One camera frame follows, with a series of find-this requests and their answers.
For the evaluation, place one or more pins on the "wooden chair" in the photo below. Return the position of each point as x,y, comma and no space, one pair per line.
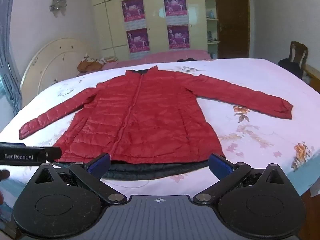
298,52

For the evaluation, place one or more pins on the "pink blanket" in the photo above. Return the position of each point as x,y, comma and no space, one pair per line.
162,56

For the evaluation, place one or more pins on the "wooden side table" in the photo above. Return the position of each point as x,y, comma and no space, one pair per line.
312,76

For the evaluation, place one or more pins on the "blue curtain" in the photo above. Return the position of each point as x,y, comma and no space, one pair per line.
6,45

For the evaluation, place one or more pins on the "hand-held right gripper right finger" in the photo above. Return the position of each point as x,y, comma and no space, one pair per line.
220,168

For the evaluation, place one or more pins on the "small blue figurine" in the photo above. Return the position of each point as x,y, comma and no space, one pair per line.
211,13

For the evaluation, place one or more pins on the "cream wardrobe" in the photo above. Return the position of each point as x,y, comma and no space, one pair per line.
155,17

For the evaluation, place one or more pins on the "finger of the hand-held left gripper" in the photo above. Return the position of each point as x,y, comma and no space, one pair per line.
51,153

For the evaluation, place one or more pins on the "folded pale cloths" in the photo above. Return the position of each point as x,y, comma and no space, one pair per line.
108,60

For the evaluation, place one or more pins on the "red puffer jacket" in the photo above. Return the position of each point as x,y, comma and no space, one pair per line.
150,120

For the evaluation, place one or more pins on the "cream round headboard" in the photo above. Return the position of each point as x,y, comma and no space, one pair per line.
50,62

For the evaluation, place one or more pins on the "white floral bed sheet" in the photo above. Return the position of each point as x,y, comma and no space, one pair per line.
262,85

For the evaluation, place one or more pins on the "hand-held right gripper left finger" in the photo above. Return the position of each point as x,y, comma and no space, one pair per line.
101,165

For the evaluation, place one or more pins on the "wall lamp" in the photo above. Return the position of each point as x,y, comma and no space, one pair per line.
58,1

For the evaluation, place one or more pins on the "cream corner shelf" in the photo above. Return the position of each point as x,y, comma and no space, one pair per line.
211,20

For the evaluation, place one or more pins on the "brown wooden door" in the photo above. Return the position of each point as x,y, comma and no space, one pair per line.
231,20

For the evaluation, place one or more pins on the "small grey figurine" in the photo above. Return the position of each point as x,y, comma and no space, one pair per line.
209,36

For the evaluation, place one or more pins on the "black cloth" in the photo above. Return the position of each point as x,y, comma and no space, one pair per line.
186,60

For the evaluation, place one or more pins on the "person's left hand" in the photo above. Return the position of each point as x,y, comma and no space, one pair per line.
4,174

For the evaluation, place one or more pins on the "purple wall poster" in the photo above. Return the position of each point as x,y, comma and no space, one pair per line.
138,41
133,11
175,6
178,37

